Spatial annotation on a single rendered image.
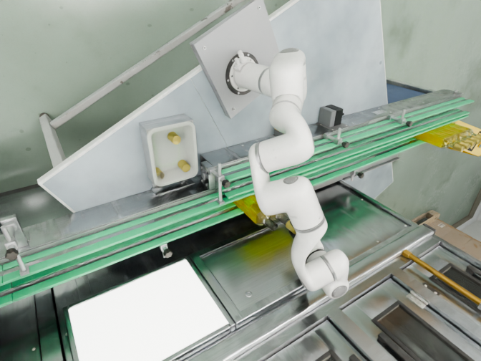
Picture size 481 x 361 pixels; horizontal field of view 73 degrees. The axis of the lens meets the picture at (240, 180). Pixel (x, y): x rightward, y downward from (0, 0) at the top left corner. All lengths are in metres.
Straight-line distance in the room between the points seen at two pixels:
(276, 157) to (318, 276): 0.34
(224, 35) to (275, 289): 0.88
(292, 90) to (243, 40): 0.41
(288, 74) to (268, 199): 0.34
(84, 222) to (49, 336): 0.35
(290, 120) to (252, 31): 0.56
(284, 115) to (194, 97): 0.50
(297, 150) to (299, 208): 0.14
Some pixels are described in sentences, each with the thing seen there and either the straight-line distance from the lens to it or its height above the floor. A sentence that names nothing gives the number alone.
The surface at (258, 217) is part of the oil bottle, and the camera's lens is 1.19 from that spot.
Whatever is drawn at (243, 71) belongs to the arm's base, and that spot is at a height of 0.84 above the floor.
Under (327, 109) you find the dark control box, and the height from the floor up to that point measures 0.80.
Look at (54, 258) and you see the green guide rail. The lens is 1.14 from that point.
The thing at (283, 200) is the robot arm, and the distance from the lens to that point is 0.78.
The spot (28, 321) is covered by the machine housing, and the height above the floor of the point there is 0.94.
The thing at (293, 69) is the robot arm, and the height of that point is 1.16.
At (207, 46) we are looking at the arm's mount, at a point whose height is 0.78.
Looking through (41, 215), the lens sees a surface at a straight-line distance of 1.72.
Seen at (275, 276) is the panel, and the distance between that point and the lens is 1.19.
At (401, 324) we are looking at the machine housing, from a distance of 1.23.
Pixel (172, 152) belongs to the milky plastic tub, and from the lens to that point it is 1.25.
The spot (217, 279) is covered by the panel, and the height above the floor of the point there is 1.14.
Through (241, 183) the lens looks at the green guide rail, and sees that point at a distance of 1.30.
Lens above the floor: 1.83
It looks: 46 degrees down
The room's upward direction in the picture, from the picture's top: 130 degrees clockwise
